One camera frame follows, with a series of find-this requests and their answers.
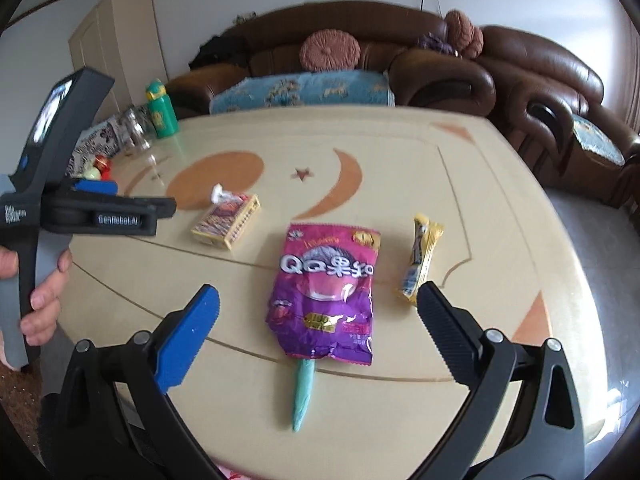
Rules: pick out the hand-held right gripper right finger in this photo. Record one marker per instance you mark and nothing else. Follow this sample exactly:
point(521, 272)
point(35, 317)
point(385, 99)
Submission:
point(445, 327)

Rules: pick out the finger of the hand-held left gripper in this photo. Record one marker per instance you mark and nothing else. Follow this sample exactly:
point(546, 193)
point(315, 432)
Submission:
point(97, 188)
point(125, 216)

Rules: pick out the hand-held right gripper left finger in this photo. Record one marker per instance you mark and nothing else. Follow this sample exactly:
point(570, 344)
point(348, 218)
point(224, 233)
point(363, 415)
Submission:
point(187, 335)

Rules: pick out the purple snack packet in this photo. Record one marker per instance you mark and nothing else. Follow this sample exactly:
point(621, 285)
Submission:
point(325, 300)

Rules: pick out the person's left hand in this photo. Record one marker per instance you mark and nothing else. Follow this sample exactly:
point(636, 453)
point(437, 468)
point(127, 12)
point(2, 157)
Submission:
point(45, 305)

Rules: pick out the pale green teacup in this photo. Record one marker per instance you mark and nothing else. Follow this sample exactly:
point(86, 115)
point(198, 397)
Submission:
point(92, 173)

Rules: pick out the red tray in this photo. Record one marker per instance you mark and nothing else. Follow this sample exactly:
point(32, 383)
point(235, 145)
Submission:
point(103, 162)

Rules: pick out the patterned bed cover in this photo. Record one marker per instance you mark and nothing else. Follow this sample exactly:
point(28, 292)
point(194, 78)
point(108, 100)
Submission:
point(102, 137)

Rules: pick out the glass jar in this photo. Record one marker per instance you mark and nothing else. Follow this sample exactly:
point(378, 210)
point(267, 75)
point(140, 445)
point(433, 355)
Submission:
point(135, 130)

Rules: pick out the yellow snack bar wrapper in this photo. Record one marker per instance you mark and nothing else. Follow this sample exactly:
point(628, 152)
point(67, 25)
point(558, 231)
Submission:
point(420, 260)

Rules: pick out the green water bottle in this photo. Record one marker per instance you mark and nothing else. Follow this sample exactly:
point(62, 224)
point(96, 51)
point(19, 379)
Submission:
point(162, 115)

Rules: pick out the patterned cigarette pack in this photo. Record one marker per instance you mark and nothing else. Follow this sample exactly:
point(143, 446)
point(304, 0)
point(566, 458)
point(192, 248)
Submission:
point(225, 221)

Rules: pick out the beige wardrobe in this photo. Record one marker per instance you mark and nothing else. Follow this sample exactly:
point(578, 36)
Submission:
point(130, 35)

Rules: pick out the teal stick wrapper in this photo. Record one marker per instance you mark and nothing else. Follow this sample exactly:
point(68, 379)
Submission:
point(302, 395)

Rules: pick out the black clothing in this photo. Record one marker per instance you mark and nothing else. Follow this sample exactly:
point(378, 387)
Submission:
point(217, 52)

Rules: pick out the beige coffee table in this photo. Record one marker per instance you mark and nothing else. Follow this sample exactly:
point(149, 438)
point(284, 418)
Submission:
point(400, 160)

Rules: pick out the long blue seat cover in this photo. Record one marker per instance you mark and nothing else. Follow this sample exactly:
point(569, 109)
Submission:
point(300, 91)

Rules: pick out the brown leather sofa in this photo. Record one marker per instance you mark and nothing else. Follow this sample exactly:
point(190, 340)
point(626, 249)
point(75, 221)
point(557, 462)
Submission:
point(280, 25)

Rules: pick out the short blue seat cover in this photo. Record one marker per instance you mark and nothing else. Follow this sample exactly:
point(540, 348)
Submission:
point(597, 137)

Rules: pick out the large round pink cushion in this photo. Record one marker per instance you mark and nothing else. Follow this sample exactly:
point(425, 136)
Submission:
point(330, 51)

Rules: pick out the purple cloth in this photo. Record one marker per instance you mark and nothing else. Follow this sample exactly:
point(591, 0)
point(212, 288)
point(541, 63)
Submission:
point(432, 44)

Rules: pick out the brown leather armchair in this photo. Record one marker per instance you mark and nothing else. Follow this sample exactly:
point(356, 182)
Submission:
point(550, 60)

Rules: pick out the small round pink cushion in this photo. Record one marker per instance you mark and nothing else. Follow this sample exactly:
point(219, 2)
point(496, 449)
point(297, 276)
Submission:
point(476, 41)
point(457, 29)

